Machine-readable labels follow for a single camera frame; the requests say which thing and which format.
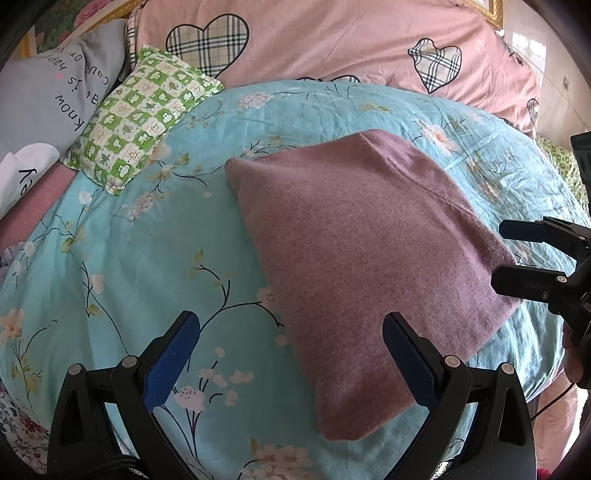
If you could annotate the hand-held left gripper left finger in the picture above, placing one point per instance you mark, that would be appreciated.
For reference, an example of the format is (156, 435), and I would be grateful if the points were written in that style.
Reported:
(173, 360)

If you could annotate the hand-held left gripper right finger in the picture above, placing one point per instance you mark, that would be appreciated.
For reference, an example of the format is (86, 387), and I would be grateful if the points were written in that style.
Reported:
(411, 360)

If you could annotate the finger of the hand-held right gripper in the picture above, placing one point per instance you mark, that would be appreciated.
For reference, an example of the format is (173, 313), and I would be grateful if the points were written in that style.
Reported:
(521, 281)
(517, 230)

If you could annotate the mauve knitted sweater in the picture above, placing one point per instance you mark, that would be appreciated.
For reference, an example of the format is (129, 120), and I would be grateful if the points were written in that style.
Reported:
(360, 258)

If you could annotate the person's right hand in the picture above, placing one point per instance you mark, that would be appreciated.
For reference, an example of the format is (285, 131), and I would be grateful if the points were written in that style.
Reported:
(572, 360)

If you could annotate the green patterned cloth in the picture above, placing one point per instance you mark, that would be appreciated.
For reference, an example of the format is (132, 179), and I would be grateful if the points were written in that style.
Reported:
(565, 166)

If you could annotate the turquoise floral blanket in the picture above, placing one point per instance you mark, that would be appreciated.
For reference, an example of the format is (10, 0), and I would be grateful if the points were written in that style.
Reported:
(138, 258)

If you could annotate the pink cloth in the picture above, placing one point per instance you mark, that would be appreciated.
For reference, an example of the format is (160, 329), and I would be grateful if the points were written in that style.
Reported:
(554, 438)

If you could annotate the floral bedsheet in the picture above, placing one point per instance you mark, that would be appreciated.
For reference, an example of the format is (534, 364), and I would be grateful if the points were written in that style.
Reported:
(18, 438)

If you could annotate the pink sheet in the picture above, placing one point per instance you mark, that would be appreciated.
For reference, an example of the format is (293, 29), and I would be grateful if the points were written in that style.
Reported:
(32, 203)

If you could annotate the green checked pillow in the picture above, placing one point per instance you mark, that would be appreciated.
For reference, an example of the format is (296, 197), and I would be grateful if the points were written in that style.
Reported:
(138, 115)

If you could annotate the pink quilt with plaid hearts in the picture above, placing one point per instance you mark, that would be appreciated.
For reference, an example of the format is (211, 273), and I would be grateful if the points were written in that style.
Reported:
(323, 41)

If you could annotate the grey lettered pillow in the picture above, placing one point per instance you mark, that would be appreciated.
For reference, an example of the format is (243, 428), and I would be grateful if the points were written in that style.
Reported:
(51, 92)

